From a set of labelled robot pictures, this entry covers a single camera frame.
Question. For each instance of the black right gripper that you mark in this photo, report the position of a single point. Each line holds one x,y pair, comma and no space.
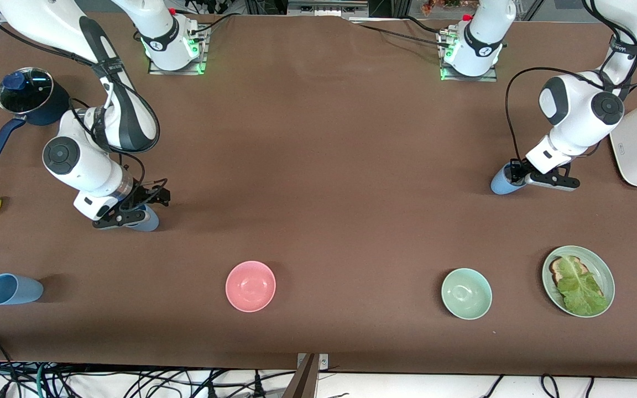
142,194

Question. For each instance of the grey metal rack unit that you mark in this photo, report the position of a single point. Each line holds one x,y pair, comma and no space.
327,8

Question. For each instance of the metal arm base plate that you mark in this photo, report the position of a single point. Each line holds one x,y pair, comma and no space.
177,71
468,79

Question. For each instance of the mint green bowl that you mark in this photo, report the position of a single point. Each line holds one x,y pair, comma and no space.
466,293

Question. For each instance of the blue plastic cup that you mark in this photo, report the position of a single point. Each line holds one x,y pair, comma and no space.
22,290
500,185
151,220

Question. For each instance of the toasted bread slice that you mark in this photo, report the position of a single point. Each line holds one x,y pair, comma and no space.
556,271

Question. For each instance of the dark blue saucepan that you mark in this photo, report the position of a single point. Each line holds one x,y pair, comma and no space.
56,105

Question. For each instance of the metal table edge bracket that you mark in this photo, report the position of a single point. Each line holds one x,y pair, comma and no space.
324,361

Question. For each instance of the mint green plate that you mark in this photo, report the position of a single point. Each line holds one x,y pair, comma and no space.
601,266

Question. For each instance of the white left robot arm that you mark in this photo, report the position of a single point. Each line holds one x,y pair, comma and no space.
578,119

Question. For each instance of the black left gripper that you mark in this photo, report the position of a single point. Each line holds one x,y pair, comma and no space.
517,167

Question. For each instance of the colourful food items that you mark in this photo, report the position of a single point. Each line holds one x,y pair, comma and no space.
445,5

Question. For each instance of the glass lid with blue knob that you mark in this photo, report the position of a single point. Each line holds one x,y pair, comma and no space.
31,91

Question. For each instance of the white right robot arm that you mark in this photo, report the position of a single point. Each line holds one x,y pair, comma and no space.
83,160

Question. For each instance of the green lettuce leaf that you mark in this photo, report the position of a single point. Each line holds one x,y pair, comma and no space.
581,290

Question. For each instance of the grey slanted pole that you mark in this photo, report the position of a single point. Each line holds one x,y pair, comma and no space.
303,381

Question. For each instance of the pink bowl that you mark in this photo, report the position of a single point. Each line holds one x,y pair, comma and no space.
250,286

